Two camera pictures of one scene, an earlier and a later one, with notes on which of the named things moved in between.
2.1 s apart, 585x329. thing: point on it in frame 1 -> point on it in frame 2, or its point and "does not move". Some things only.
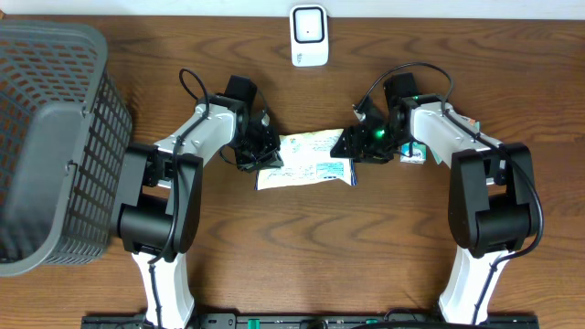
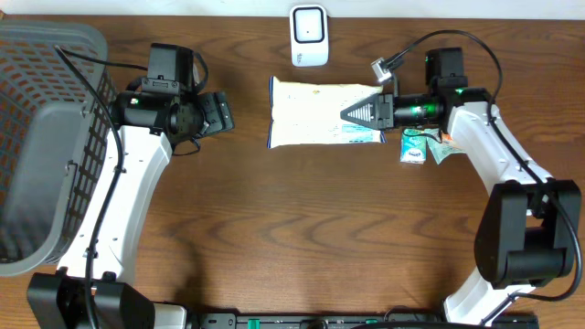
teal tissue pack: [419, 153] does not move
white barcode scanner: [309, 36] does not move
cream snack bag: [307, 159] -> [305, 113]
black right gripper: [355, 140] -> [379, 113]
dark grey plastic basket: [65, 125] does not move
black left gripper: [263, 153] -> [218, 112]
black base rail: [312, 321] does not move
